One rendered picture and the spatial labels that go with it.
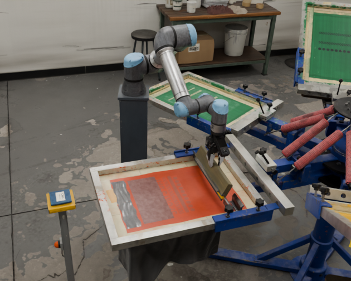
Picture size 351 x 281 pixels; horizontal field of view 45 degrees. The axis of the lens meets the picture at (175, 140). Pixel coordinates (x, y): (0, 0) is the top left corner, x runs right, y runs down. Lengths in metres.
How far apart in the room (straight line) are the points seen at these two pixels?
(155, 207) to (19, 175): 2.14
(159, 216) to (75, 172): 2.02
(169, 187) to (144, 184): 0.13
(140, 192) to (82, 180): 1.72
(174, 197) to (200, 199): 0.13
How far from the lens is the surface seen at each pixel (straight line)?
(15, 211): 3.70
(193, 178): 2.33
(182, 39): 2.22
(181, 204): 2.16
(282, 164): 2.40
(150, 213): 2.10
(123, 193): 2.21
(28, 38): 5.71
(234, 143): 2.50
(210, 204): 2.17
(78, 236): 3.39
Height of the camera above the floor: 2.36
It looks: 32 degrees down
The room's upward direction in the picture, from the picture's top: 3 degrees clockwise
